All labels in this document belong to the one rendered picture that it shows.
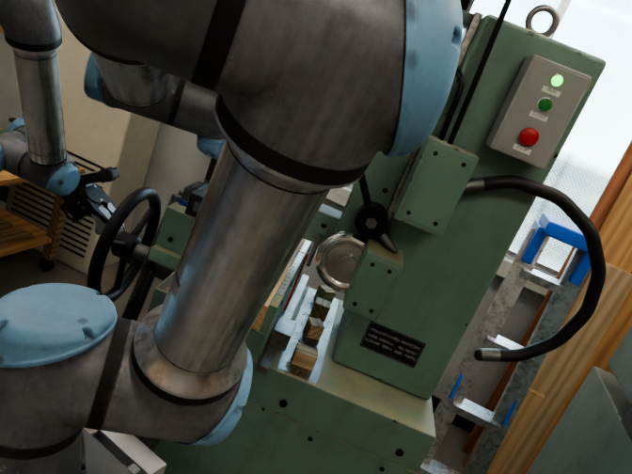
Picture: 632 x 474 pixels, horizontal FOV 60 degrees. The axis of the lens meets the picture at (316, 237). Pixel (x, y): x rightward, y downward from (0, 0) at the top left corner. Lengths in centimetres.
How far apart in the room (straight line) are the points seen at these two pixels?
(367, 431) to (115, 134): 190
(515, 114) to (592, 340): 153
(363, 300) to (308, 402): 23
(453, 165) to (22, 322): 68
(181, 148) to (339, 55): 252
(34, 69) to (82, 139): 156
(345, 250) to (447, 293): 22
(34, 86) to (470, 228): 87
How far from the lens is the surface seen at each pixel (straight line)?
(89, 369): 58
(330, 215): 114
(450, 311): 112
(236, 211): 40
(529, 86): 98
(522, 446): 254
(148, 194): 128
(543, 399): 239
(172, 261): 120
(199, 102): 70
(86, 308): 60
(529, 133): 98
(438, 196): 96
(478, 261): 109
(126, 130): 261
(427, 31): 33
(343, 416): 110
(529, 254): 181
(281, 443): 116
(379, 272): 98
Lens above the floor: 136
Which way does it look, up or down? 18 degrees down
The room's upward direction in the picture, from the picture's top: 22 degrees clockwise
